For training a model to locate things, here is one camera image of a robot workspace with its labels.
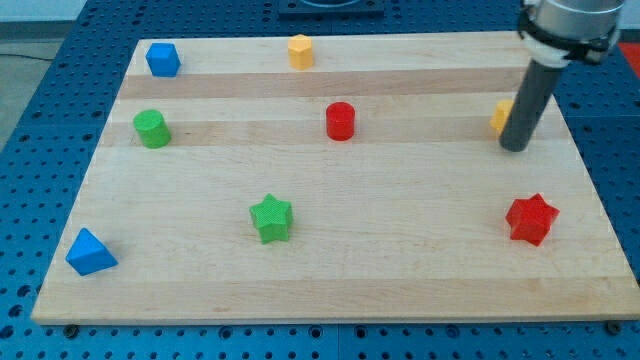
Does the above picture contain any red cylinder block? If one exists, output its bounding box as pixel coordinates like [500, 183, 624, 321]
[325, 102, 356, 141]

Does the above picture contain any dark blue base plate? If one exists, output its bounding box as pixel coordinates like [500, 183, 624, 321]
[276, 0, 385, 19]

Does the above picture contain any wooden board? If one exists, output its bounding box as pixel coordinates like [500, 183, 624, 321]
[32, 32, 639, 325]

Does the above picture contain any blue triangle block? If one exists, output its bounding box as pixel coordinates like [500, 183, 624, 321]
[65, 228, 118, 276]

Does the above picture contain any yellow hexagon block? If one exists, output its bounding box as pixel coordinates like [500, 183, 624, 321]
[287, 34, 314, 70]

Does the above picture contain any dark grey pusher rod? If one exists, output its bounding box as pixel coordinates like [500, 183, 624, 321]
[499, 60, 563, 152]

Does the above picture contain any green cylinder block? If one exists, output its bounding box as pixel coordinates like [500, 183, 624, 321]
[133, 109, 171, 149]

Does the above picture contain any red star block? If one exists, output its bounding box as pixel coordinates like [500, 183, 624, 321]
[505, 193, 560, 247]

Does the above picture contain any yellow heart block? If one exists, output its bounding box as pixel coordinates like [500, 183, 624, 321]
[489, 99, 514, 134]

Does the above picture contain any black cable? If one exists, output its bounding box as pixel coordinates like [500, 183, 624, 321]
[0, 52, 55, 63]

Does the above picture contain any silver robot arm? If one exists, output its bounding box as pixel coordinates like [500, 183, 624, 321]
[517, 0, 624, 69]

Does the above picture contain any green star block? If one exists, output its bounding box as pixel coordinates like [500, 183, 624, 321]
[249, 193, 293, 244]

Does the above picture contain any blue hexagon block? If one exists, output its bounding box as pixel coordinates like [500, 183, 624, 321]
[145, 42, 181, 77]

